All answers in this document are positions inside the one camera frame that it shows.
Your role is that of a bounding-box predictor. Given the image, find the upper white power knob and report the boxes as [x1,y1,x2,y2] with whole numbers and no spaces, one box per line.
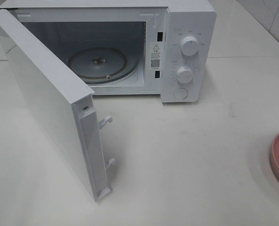
[180,34,200,56]

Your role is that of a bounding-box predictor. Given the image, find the white microwave oven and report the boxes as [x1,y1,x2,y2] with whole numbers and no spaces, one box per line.
[0,0,217,103]

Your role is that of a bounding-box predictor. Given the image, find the glass microwave turntable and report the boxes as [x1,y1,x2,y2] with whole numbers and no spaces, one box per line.
[68,47,127,80]

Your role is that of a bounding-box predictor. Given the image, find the white microwave door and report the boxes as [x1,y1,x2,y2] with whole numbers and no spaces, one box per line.
[0,9,115,201]

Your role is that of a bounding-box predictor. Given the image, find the round door release button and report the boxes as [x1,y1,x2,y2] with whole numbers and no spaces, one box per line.
[173,88,188,99]

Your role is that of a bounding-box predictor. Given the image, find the white timer knob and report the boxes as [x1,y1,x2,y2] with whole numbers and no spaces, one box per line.
[176,66,194,84]

